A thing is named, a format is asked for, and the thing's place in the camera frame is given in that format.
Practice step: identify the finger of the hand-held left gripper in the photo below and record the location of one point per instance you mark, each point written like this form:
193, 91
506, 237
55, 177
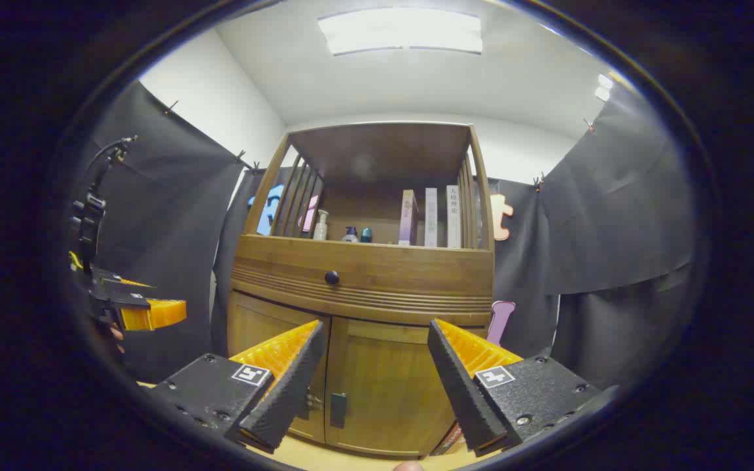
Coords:
118, 285
158, 314

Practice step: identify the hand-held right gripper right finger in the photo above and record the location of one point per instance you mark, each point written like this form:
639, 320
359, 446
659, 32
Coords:
465, 392

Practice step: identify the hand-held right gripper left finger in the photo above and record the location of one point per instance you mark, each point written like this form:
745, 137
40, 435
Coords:
288, 392

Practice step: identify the wooden cabinet door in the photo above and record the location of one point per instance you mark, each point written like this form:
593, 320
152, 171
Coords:
266, 327
390, 386

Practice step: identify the wooden double-door shoe cabinet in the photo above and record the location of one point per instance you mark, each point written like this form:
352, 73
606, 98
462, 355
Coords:
377, 150

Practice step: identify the brown book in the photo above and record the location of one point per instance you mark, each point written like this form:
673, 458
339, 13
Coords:
450, 439

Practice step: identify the black backdrop cloth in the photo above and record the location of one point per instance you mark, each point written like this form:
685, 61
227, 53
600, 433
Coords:
154, 196

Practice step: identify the black round drawer knob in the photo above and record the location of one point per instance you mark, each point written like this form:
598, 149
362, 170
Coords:
332, 277

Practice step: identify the wooden ribbed drawer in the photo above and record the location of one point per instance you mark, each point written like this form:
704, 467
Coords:
403, 271

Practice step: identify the white pump bottle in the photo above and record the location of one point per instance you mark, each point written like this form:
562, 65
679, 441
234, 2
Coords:
320, 227

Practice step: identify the small blue-capped bottle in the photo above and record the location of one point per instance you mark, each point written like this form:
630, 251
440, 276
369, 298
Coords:
350, 235

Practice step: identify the small teal bottle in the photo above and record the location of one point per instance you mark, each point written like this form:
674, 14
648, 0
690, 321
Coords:
366, 235

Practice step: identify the white book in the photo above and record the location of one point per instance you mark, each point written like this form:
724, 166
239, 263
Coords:
453, 216

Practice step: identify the pale lilac book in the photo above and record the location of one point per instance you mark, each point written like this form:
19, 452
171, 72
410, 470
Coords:
430, 217

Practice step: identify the pink book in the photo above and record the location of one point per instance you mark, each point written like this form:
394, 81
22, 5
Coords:
408, 217

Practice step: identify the small ceiling light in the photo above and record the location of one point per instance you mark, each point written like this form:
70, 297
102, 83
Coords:
604, 86

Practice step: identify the large ceiling light panel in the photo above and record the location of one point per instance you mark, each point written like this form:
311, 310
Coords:
400, 31

